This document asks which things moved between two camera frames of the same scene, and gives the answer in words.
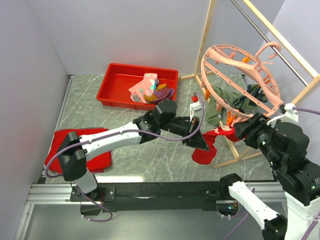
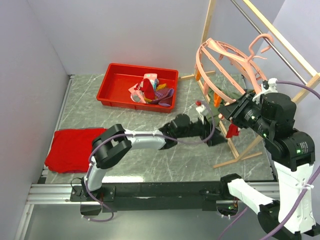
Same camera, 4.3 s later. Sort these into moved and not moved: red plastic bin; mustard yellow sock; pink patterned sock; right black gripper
Moved: right black gripper
Not moved: mustard yellow sock; pink patterned sock; red plastic bin
